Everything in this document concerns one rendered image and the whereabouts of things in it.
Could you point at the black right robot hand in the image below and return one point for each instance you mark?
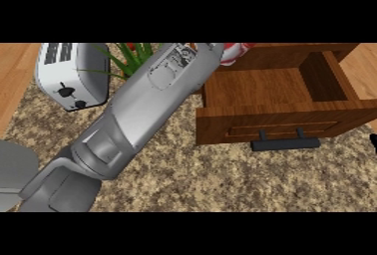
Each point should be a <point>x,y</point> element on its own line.
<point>374,142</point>

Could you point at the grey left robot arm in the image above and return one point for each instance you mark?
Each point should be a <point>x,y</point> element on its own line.
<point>142,106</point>

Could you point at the grey rounded robot shoulder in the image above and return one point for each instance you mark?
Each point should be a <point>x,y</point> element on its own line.
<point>15,172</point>

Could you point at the brown wooden drawer front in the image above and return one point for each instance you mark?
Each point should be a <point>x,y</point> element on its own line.
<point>275,119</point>

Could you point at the open brown wooden drawer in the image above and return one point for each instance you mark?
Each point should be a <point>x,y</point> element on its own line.
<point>260,86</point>

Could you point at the red and white can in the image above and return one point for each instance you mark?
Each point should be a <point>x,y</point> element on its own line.
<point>233,54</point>

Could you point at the green leafy plant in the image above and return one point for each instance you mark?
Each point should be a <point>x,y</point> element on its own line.
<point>131,59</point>

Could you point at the white and silver toaster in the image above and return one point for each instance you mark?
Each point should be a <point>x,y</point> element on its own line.
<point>68,74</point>

